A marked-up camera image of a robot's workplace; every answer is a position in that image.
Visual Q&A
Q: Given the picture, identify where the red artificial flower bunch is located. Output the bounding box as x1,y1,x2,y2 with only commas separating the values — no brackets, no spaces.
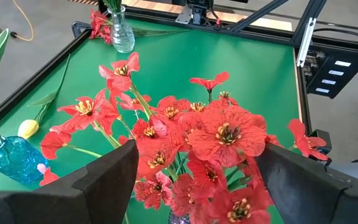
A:
134,71,329,224
37,51,155,187
88,8,195,45

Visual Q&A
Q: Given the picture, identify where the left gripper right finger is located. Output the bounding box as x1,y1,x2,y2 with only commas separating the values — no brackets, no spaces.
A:
255,142,358,224

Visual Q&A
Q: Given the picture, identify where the clear glass vase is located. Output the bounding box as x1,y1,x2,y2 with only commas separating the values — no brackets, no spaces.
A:
108,5,135,54

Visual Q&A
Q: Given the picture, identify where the black aluminium table frame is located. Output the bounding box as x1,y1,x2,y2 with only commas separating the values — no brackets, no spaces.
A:
0,0,358,167

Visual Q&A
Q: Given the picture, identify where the blue glass vase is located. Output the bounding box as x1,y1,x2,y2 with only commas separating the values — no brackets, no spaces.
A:
0,136,50,185

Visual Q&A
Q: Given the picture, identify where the green table mat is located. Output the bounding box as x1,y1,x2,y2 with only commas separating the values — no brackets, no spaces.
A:
0,17,301,224

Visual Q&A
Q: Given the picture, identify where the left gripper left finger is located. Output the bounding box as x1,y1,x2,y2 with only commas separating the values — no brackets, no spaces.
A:
0,139,140,224

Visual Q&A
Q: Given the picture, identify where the black box with white labels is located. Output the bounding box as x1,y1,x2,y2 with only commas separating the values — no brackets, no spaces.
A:
303,51,358,100

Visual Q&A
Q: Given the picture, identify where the purple glass vase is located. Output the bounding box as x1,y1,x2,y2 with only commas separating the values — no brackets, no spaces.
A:
168,213,192,224

